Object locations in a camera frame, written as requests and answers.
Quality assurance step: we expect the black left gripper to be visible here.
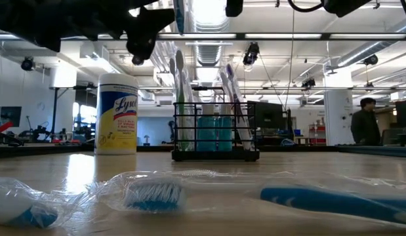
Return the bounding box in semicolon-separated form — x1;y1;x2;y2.
91;0;175;64

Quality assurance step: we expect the blue toothbrush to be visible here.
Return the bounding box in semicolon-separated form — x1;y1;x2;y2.
172;0;188;36
91;170;406;227
0;176;92;229

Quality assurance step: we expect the grey toothbrush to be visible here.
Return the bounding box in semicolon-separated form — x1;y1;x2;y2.
168;57;190;150

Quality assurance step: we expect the green toothbrush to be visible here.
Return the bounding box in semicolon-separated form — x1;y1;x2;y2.
174;49;194;152

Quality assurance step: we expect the teal mouthwash bottle white cap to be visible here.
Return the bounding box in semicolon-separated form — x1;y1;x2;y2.
218;104;233;152
196;104;218;152

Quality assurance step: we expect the Lysol wipes canister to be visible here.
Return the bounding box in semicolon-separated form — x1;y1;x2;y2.
94;72;140;155

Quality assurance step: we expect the white pillar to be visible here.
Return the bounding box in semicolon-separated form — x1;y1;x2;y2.
323;88;356;147

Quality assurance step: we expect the red storage shelf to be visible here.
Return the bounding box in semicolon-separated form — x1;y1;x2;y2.
308;123;327;146

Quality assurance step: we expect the person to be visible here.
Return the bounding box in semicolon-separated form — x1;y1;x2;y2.
350;97;382;147

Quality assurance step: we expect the black hanging camera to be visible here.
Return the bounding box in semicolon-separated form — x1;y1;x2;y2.
242;41;260;66

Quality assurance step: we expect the ribbed silver air duct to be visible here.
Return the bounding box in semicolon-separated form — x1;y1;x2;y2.
188;0;233;103

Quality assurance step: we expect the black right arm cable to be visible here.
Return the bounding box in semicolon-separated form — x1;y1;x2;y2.
287;0;325;13

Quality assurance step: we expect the thin black hanging cable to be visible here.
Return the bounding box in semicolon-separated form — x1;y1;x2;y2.
283;0;296;111

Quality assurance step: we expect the black post stand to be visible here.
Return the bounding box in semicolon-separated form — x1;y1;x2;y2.
49;85;92;142

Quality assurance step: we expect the black wire caddy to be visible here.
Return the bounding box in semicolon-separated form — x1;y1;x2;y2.
172;85;261;162

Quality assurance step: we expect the dark wall screen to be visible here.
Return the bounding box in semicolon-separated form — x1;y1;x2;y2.
0;106;22;128

